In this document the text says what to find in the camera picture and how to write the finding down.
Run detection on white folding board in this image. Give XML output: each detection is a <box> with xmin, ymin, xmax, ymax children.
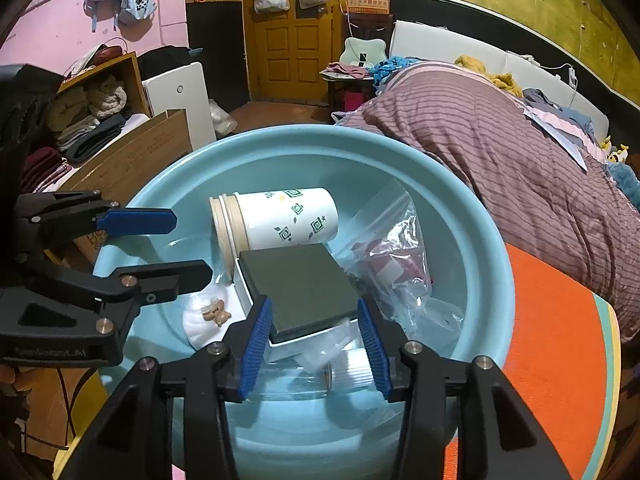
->
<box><xmin>142</xmin><ymin>62</ymin><xmax>217</xmax><ymax>150</ymax></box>

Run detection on yellow cloth on bed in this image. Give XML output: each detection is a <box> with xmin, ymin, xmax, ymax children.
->
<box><xmin>454</xmin><ymin>55</ymin><xmax>524</xmax><ymax>98</ymax></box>

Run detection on wooden door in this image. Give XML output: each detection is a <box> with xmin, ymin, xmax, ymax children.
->
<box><xmin>242</xmin><ymin>0</ymin><xmax>344</xmax><ymax>105</ymax></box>

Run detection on wooden shelf with clothes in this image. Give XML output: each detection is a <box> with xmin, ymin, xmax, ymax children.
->
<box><xmin>21</xmin><ymin>52</ymin><xmax>151</xmax><ymax>193</ymax></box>

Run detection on white bed headboard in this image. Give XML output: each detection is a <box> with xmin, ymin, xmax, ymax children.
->
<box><xmin>390</xmin><ymin>20</ymin><xmax>610</xmax><ymax>142</ymax></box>

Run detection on blue fleece blanket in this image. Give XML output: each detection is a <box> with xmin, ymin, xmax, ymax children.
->
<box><xmin>606</xmin><ymin>162</ymin><xmax>640</xmax><ymax>210</ymax></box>

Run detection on cardboard box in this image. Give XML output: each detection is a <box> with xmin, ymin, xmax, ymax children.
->
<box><xmin>58</xmin><ymin>108</ymin><xmax>194</xmax><ymax>266</ymax></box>

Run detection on white plastic bag on floor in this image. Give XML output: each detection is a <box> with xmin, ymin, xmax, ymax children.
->
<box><xmin>208</xmin><ymin>99</ymin><xmax>238</xmax><ymax>139</ymax></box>

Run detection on white square gift box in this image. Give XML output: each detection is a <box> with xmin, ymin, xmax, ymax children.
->
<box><xmin>233</xmin><ymin>244</ymin><xmax>359</xmax><ymax>367</ymax></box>

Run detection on white round compact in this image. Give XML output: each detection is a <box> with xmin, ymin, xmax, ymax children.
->
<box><xmin>182</xmin><ymin>283</ymin><xmax>246</xmax><ymax>350</ymax></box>

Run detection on white paper on bed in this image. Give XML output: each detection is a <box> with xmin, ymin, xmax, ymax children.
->
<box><xmin>523</xmin><ymin>110</ymin><xmax>588</xmax><ymax>172</ymax></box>

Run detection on paper cups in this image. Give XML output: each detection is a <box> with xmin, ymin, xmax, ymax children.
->
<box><xmin>209</xmin><ymin>188</ymin><xmax>338</xmax><ymax>278</ymax></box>

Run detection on light blue plastic basin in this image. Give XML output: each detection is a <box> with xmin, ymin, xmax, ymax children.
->
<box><xmin>92</xmin><ymin>122</ymin><xmax>518</xmax><ymax>480</ymax></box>

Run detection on colourful palm leaf mat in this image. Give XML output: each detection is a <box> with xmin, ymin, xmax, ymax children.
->
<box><xmin>444</xmin><ymin>242</ymin><xmax>623</xmax><ymax>480</ymax></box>

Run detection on clear zip bag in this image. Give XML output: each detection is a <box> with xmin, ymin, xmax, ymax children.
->
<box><xmin>329</xmin><ymin>180</ymin><xmax>464</xmax><ymax>354</ymax></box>

